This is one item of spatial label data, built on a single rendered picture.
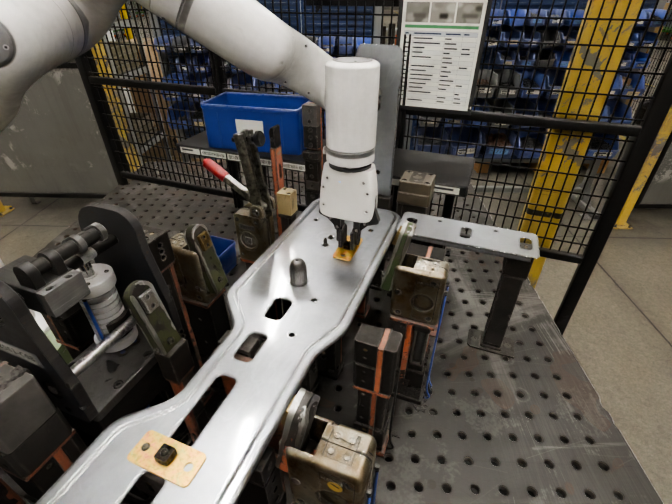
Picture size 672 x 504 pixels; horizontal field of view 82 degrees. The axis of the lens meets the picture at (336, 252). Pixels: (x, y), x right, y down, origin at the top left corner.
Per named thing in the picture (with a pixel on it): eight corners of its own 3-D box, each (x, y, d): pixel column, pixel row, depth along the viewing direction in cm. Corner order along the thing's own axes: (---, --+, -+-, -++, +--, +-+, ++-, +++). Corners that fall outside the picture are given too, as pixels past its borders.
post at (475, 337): (513, 358, 92) (551, 261, 76) (466, 346, 96) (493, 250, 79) (513, 340, 97) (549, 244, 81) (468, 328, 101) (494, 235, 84)
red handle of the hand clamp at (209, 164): (262, 210, 77) (199, 160, 76) (258, 217, 79) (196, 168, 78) (272, 201, 81) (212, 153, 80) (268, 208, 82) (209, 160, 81)
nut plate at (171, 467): (208, 456, 43) (206, 450, 43) (186, 489, 40) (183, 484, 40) (150, 429, 46) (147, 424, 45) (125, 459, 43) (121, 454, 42)
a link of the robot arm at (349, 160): (315, 149, 63) (316, 166, 65) (366, 156, 61) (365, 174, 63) (334, 134, 70) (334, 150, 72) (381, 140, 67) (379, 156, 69)
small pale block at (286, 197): (299, 318, 104) (289, 195, 83) (287, 314, 105) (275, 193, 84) (304, 309, 107) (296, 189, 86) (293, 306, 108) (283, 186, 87)
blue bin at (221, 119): (300, 156, 113) (297, 110, 105) (206, 147, 119) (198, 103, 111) (316, 138, 126) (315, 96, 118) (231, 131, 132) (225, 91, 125)
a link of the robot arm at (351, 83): (323, 136, 69) (328, 154, 61) (321, 54, 62) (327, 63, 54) (369, 134, 70) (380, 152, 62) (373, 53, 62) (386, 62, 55)
